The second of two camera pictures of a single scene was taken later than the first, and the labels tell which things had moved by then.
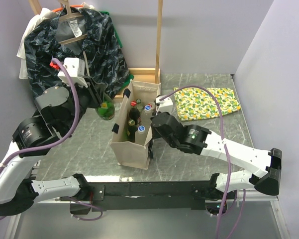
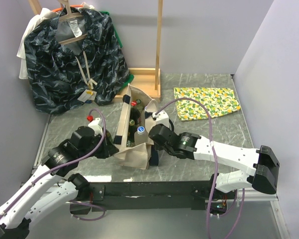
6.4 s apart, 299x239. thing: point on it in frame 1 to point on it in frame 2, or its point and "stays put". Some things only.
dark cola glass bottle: x=134 y=113 stays put
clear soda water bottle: x=140 y=106 stays put
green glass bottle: x=131 y=131 stays put
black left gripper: x=92 y=91 to x=108 y=149
